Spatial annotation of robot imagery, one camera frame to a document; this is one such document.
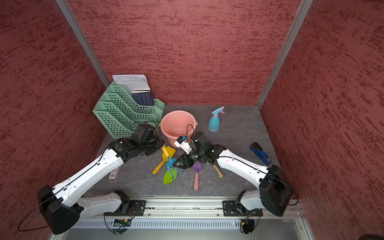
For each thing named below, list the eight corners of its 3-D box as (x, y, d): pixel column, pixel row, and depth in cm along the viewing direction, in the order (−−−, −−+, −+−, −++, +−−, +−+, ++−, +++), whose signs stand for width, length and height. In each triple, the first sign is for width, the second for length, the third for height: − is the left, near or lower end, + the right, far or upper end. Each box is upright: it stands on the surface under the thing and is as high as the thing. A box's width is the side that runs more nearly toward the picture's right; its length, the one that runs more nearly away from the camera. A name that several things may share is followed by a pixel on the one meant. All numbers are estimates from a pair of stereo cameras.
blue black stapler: (267, 166, 91) (270, 163, 88) (249, 147, 99) (251, 144, 96) (271, 163, 92) (274, 160, 89) (253, 144, 101) (255, 141, 97)
